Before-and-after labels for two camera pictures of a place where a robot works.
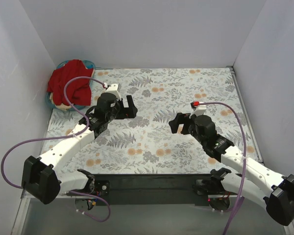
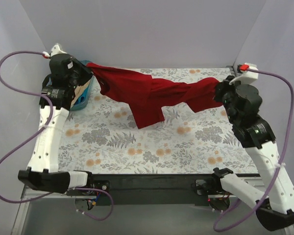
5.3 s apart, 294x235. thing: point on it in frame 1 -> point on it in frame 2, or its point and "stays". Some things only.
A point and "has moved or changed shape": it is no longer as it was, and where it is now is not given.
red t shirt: [78, 90] has moved or changed shape
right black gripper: [185, 124] -> [220, 89]
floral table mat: [146, 144] stays
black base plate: [154, 189] stays
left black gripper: [122, 109] -> [81, 71]
